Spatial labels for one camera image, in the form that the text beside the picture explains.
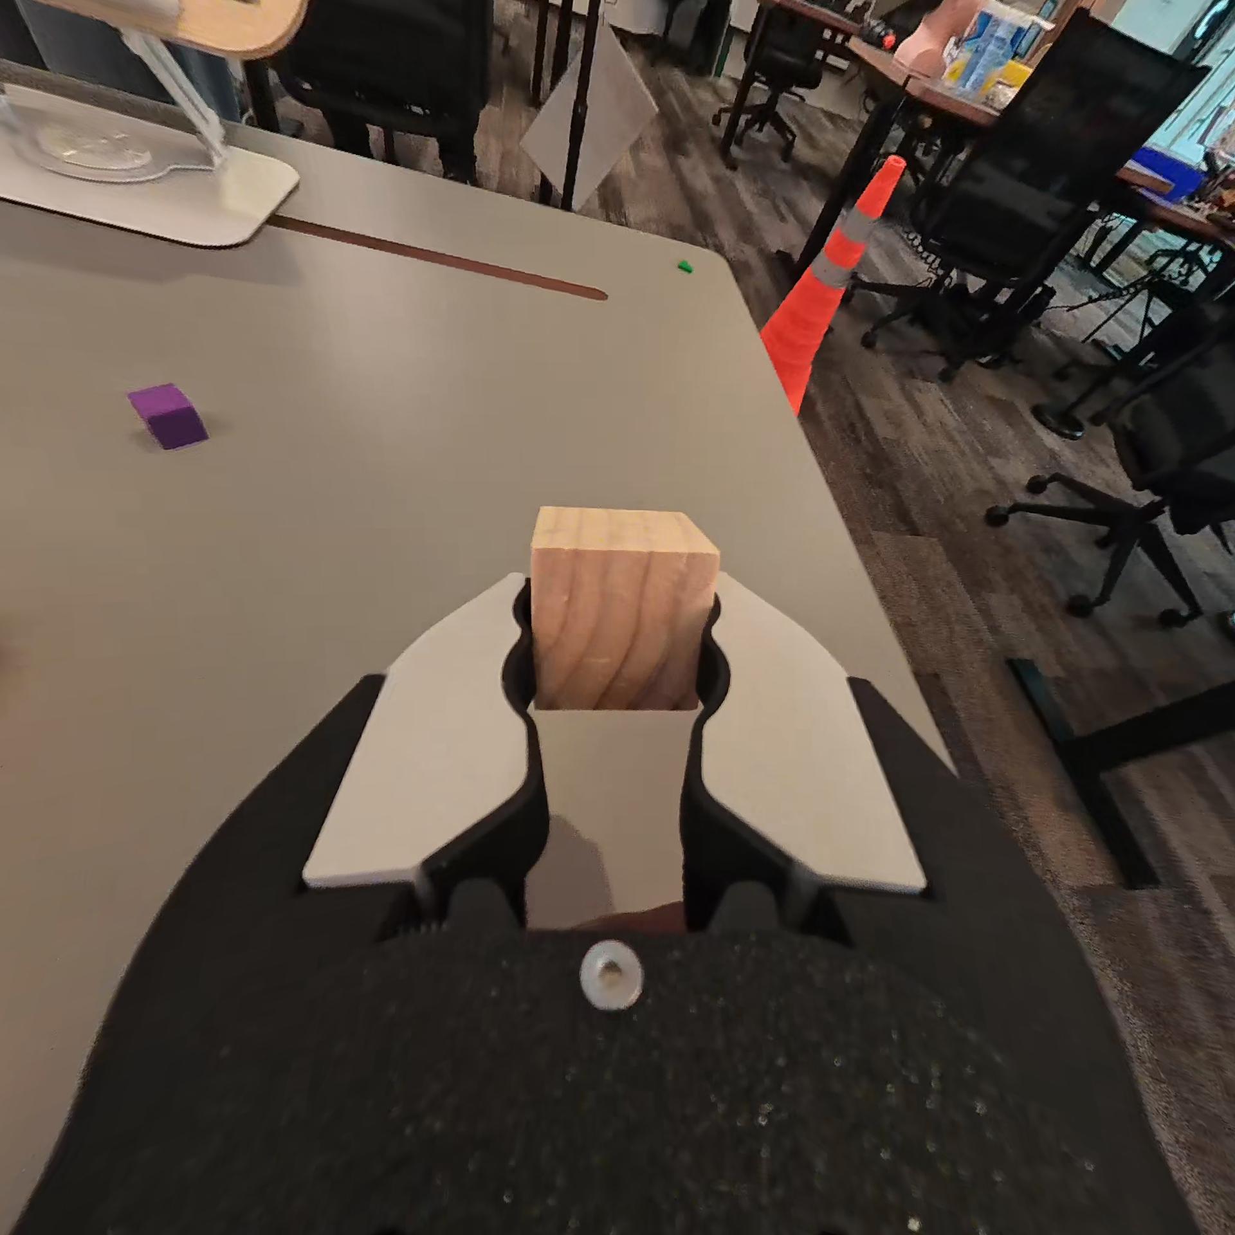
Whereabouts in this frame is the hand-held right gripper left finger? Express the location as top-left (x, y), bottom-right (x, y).
top-left (303, 573), bottom-right (550, 901)

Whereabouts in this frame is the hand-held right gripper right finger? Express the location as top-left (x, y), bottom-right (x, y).
top-left (679, 573), bottom-right (929, 901)

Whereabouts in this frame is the large wooden cube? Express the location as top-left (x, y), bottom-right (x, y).
top-left (529, 505), bottom-right (723, 713)

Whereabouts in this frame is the purple wooden cube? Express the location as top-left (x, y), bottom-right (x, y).
top-left (128, 382), bottom-right (210, 452)

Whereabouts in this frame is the orange striped traffic cone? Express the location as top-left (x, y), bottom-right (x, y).
top-left (759, 154), bottom-right (910, 417)

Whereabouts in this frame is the white folding stand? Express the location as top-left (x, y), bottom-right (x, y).
top-left (0, 23), bottom-right (303, 249)

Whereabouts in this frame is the white slanted panel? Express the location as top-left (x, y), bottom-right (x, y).
top-left (519, 23), bottom-right (659, 210)

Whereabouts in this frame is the dark office desk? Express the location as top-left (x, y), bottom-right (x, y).
top-left (769, 0), bottom-right (1235, 291)

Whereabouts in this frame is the blue white plastic container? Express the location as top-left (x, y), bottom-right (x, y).
top-left (947, 0), bottom-right (1056, 101)

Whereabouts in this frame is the wooden display board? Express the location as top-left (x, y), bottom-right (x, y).
top-left (35, 0), bottom-right (310, 61)

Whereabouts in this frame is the black table leg frame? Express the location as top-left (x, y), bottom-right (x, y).
top-left (1004, 657), bottom-right (1235, 892)

